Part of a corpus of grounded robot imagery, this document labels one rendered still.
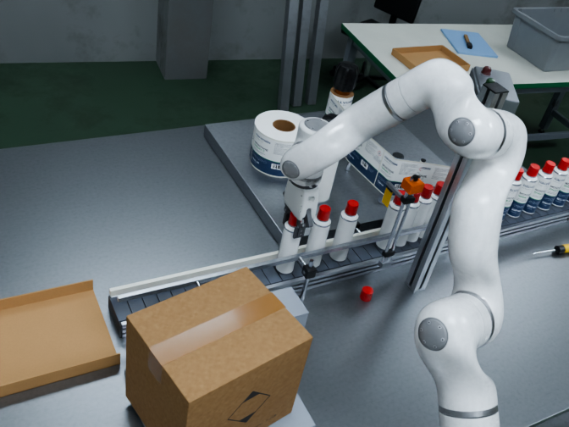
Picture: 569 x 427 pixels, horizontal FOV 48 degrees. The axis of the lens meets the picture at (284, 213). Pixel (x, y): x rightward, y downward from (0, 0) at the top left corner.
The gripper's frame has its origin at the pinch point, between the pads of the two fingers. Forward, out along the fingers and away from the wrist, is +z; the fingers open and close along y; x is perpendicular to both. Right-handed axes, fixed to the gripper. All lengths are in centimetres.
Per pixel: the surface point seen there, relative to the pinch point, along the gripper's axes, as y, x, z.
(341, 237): -1.9, -16.0, 6.9
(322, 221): -1.4, -8.0, -0.5
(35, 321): 6, 66, 21
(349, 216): -1.5, -16.8, -0.4
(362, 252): -1.2, -26.5, 16.4
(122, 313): -1.7, 46.9, 16.4
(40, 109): 247, 25, 106
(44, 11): 307, 9, 70
